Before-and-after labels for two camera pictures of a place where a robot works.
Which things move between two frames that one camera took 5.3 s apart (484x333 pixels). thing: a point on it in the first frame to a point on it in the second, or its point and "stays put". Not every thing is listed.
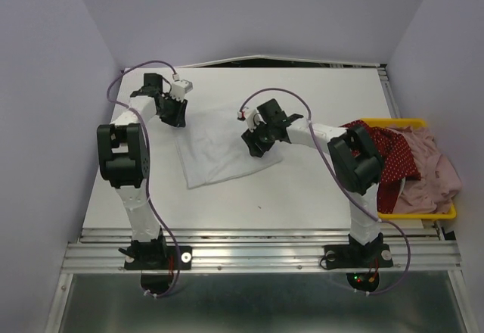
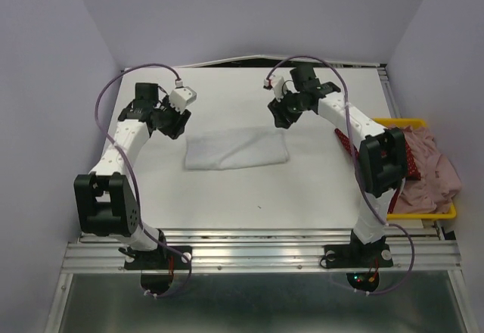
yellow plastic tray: [448, 213] stays put
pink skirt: [440, 183] stays put
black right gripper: [250, 139] to [279, 113]
